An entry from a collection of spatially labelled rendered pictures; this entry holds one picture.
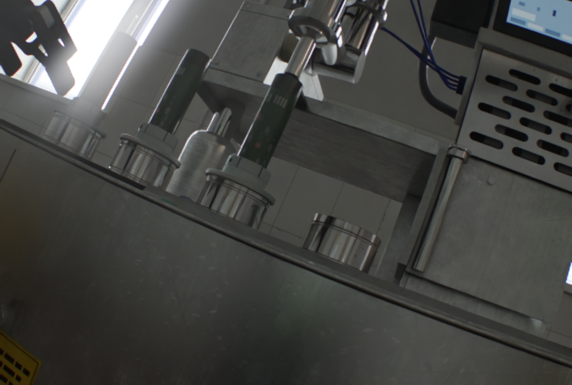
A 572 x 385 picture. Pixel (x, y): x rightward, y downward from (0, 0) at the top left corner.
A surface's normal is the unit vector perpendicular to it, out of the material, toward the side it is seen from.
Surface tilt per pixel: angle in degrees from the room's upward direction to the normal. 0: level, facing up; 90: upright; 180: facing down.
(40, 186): 90
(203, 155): 90
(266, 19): 90
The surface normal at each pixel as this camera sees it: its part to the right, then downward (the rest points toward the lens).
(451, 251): -0.22, -0.31
